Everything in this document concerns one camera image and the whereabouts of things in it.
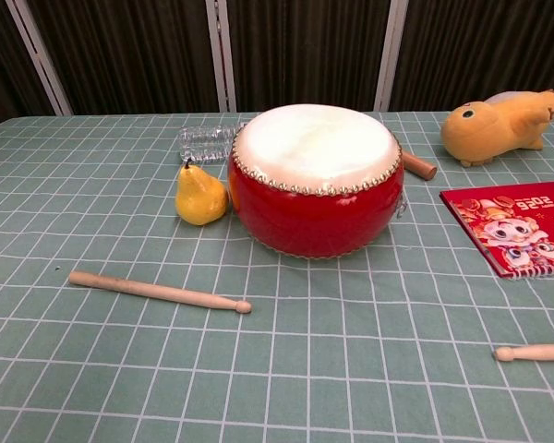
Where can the light wooden drumstick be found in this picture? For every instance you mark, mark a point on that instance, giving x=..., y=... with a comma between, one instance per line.
x=535, y=352
x=157, y=291

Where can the red drum with white skin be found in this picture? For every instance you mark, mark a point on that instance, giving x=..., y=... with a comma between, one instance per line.
x=314, y=217

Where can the green grid cutting mat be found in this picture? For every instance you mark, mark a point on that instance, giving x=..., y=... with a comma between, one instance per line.
x=304, y=369

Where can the yellow pear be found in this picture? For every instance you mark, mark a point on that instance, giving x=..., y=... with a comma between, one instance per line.
x=201, y=198

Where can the clear plastic water bottle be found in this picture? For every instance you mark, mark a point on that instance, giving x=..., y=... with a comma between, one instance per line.
x=203, y=143

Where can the brown wooden cylinder stick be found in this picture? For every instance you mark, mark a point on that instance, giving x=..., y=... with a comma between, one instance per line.
x=420, y=165

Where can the yellow plush animal toy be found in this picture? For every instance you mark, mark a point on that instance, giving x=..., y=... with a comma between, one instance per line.
x=489, y=129

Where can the red cartoon print notebook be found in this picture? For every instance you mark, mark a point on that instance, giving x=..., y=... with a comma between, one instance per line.
x=517, y=226

